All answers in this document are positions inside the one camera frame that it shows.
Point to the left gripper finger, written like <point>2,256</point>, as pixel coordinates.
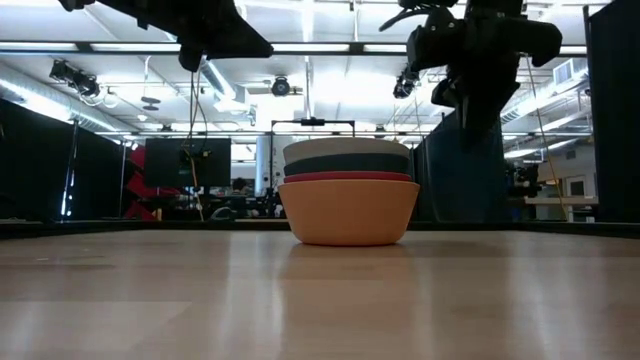
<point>245,32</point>
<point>250,52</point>

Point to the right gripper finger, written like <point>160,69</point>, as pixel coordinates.
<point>485,95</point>
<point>442,94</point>

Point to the white bowl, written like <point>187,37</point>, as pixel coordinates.
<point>345,149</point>

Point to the teal bowl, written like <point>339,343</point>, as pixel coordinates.
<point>345,165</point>

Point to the crimson red bowl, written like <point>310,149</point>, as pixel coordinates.
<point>345,176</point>

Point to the black stage light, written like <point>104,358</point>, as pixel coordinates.
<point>75,78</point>
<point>402,87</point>
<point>280,86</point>

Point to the white air vent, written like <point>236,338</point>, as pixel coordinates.
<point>569,73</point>

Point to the black background equipment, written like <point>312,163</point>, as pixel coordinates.
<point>525,180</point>

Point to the black curtain panel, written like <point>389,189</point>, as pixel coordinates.
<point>419,190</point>
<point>615,125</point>
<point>40,175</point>

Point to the white cylindrical column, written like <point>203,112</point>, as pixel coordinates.
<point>262,165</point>

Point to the wooden background desk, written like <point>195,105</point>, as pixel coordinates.
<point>560,201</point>

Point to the person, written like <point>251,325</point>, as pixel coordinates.
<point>240,186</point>

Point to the black flat monitor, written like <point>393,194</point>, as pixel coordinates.
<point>165,162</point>

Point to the light orange bowl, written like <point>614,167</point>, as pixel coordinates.
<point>347,212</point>

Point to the black aluminium table frame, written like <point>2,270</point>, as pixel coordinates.
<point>125,227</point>

